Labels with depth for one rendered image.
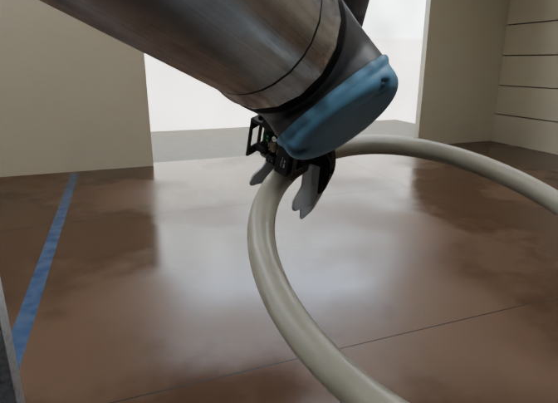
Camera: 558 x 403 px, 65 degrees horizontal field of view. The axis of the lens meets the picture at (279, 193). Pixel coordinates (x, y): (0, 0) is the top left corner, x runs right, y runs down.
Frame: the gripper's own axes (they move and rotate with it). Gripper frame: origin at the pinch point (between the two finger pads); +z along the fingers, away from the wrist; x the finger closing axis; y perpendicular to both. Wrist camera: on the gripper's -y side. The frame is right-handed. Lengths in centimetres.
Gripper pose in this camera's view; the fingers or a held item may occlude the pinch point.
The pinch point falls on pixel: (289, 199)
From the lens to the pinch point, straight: 62.7
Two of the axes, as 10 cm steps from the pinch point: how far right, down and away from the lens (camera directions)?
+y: -5.9, 4.1, -7.0
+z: -1.6, 7.8, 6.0
